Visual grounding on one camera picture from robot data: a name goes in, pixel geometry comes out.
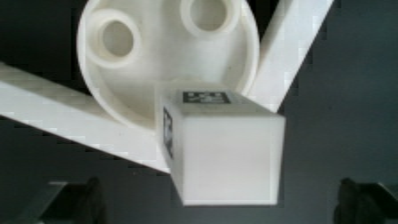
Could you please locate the white right fence bar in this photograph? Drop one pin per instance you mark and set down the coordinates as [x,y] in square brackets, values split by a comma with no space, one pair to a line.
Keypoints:
[287,41]

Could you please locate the white fence bar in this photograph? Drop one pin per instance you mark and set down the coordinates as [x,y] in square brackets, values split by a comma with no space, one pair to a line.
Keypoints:
[62,111]
[287,41]

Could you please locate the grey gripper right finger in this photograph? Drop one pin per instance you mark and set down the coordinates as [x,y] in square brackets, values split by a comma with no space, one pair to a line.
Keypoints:
[367,203]

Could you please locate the white stool leg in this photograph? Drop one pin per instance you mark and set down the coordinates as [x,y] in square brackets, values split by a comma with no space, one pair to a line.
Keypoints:
[222,137]

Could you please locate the white front fence bar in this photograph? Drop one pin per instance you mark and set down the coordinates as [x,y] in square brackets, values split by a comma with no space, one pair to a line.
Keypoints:
[62,111]

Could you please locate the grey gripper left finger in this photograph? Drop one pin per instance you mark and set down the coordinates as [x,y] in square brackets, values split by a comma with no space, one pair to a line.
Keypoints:
[67,204]

